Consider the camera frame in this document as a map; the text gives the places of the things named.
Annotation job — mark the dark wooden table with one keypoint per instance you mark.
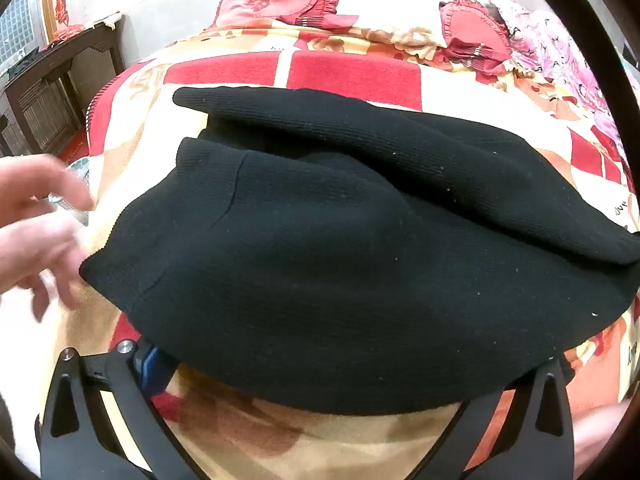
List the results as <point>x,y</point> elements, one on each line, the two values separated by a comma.
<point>45,95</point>

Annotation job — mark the white pillow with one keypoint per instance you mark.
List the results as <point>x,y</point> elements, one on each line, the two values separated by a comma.
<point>385,5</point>

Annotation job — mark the pink printed quilt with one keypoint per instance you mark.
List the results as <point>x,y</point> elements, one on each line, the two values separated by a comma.
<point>555,55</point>

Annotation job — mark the black cloth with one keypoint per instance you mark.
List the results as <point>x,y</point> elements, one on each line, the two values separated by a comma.
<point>24,64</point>

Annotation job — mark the black pants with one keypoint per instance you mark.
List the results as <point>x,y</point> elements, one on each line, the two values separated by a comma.
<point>325,260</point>

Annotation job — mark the metal basin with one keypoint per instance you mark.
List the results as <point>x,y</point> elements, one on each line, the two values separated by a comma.
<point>80,195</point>

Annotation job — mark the window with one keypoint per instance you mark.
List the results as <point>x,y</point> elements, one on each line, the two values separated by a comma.
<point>17,25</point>

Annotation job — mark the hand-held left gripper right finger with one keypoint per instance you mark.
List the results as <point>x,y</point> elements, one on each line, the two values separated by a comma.
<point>470,427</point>

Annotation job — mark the person's left hand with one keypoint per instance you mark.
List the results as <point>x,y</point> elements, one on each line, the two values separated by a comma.
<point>35,220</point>

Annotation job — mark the red wall decoration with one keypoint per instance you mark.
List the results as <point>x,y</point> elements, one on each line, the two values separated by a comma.
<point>61,10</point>

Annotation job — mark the red and yellow printed blanket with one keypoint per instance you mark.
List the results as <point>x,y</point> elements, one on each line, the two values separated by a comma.
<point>350,72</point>

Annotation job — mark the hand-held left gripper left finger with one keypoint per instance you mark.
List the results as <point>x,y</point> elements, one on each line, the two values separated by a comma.
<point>150,375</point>

